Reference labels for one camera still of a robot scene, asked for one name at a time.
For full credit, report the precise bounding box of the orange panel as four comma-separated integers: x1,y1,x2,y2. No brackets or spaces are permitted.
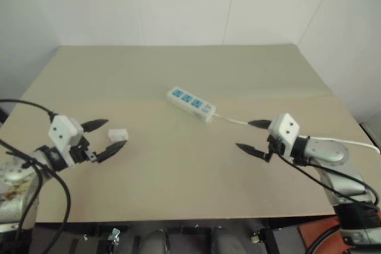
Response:
297,217,343,254

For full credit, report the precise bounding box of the grey rounded shape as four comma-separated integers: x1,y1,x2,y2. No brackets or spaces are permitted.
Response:
139,229,168,254

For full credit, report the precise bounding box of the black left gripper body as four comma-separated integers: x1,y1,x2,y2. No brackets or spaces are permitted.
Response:
70,136,98,166

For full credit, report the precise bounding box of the white plug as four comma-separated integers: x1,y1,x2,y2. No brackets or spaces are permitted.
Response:
107,128,130,143

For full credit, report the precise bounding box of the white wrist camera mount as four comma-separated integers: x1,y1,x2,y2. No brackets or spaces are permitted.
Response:
48,114,85,167
268,112,300,157

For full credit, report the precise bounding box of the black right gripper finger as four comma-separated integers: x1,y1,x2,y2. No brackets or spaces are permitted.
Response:
248,120,273,130
235,143,267,160

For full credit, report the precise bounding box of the white power cable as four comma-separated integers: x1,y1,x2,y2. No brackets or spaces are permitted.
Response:
213,112,381,156

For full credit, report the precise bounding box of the white power strip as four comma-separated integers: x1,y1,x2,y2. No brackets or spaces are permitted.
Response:
165,86,216,123

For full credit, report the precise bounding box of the metal table clamp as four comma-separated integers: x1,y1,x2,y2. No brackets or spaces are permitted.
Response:
108,227,121,242

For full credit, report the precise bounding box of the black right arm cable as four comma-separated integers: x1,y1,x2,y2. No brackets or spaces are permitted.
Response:
278,142,381,218

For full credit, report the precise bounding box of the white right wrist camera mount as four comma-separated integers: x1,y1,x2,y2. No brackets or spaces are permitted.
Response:
268,112,300,157

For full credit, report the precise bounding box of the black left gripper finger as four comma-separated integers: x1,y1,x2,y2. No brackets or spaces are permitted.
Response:
82,118,110,133
95,140,129,164

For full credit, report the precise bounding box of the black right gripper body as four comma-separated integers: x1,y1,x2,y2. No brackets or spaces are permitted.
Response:
263,134,286,163

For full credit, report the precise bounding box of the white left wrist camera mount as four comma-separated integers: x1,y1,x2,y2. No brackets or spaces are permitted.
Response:
48,114,85,167

